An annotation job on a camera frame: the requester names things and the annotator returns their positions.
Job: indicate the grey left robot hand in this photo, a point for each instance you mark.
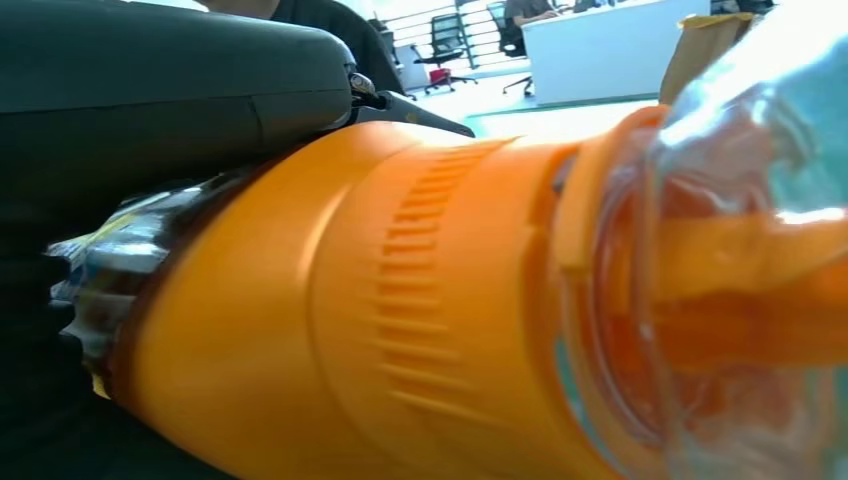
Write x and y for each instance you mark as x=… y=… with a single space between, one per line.
x=166 y=99

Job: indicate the orange bottle with clear cap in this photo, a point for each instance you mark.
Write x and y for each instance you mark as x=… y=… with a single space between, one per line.
x=430 y=298

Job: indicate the black office chair red base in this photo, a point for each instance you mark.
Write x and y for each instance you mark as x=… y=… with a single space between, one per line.
x=445 y=50

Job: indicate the seated person at desk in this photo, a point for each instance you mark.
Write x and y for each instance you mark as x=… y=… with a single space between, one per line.
x=526 y=10

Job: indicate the white desk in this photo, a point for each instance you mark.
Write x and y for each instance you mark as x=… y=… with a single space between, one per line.
x=596 y=56

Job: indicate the cardboard box with yellow tape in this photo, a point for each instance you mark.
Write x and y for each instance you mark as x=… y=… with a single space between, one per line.
x=702 y=53

